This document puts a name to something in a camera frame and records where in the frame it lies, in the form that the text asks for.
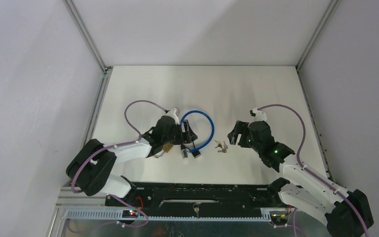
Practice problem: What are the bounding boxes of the blue lock silver keys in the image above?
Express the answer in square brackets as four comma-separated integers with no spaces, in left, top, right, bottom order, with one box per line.
[217,146,228,153]

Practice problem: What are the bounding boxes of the padlock key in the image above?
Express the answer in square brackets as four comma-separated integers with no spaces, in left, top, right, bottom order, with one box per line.
[193,203,199,218]

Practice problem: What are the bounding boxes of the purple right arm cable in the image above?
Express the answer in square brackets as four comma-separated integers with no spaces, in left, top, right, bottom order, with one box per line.
[256,104,370,237]

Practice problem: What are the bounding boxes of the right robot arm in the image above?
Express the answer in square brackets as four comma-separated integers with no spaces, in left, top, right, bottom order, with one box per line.
[227,120,374,237]

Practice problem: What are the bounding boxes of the blue cable lock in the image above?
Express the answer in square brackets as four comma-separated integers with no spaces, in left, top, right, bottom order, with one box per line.
[180,110,215,157]

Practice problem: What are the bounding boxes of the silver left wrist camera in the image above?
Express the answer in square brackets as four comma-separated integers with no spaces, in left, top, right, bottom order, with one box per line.
[166,108,180,124]

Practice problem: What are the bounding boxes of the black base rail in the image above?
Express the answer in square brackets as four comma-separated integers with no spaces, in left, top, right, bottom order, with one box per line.
[123,182,294,220]

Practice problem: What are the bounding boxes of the brass padlock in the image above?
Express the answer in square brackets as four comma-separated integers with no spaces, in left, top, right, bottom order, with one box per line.
[153,143,174,158]

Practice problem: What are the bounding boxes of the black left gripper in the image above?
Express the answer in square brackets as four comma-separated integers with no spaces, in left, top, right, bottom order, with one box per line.
[161,119,197,145]

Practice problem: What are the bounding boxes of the black cable lock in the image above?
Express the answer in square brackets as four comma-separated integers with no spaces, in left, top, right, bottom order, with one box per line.
[189,141,201,158]

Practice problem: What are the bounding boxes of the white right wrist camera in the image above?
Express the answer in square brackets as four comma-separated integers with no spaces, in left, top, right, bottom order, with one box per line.
[250,108,267,123]

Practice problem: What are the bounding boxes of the small silver keys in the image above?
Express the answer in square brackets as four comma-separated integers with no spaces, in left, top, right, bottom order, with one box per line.
[215,140,224,149]

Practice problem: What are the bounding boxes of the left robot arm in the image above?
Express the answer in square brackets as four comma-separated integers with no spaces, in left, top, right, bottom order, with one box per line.
[66,115,198,206]

